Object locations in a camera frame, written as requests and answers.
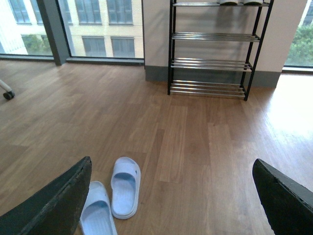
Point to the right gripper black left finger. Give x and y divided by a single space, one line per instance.
53 210

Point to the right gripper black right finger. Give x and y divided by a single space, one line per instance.
287 204

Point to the light blue slipper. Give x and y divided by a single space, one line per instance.
96 217
125 184

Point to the grey sneaker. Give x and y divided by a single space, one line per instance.
228 2
253 2

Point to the black metal shoe rack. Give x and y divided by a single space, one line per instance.
247 67

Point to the white chair leg with caster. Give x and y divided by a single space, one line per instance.
9 94

